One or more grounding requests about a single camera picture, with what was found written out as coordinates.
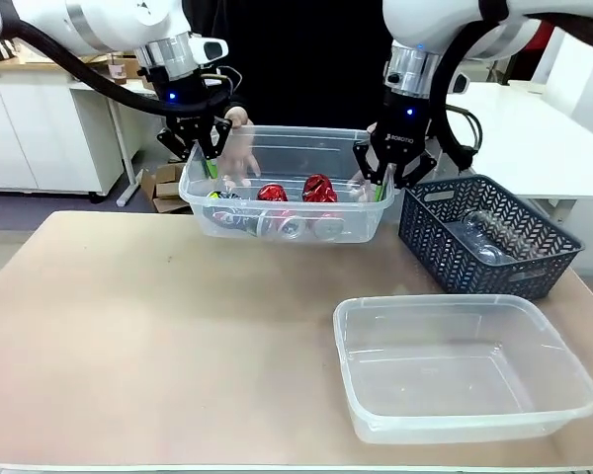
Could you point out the pink drink cup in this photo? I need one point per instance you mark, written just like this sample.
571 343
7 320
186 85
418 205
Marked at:
117 69

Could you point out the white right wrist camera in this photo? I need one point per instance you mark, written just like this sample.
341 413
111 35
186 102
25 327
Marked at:
460 83

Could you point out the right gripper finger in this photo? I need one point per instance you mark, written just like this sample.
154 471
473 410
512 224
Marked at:
364 158
420 170

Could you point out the large white table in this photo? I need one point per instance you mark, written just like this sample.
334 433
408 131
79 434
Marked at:
514 143

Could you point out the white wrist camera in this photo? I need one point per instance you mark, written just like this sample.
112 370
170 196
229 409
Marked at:
212 49
460 83

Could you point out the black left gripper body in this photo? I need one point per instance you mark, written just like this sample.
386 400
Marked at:
183 103

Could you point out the crushed blue yellow soda can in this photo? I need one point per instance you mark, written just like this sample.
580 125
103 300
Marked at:
225 195

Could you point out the person's left hand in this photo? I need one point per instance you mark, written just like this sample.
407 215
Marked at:
372 129

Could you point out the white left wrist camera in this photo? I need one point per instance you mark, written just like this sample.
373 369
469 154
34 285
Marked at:
212 49

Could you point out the person in black sweater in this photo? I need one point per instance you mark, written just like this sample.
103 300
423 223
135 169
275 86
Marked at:
301 64

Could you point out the shallow clear plastic container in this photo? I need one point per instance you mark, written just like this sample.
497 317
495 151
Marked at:
356 395

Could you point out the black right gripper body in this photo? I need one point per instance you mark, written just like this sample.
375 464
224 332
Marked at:
400 128

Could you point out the white cabinet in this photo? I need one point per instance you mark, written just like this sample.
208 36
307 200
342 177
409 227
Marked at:
39 138

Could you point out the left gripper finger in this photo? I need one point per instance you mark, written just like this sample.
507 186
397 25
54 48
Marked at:
175 143
221 133

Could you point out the crushed black soda can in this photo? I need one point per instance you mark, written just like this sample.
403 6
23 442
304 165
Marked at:
227 219

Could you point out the deep clear plastic container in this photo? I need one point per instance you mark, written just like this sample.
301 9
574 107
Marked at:
286 232

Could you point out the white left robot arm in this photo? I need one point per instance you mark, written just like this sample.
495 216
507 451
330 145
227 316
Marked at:
104 20

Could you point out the person's right hand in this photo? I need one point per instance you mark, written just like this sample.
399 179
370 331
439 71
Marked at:
239 118

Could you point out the crushed silver-ended soda can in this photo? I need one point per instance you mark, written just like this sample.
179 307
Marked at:
328 229
291 227

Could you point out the brown cardboard box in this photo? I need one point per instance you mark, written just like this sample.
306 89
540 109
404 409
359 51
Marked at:
165 190

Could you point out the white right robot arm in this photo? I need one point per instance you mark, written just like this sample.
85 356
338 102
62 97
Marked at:
425 20

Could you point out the crushed clear plastic bottle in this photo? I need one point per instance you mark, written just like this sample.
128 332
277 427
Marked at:
479 237

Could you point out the dark blue woven plastic basket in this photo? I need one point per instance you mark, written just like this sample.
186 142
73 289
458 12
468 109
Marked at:
425 232

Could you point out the white desk with metal leg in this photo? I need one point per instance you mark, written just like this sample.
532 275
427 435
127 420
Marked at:
128 148

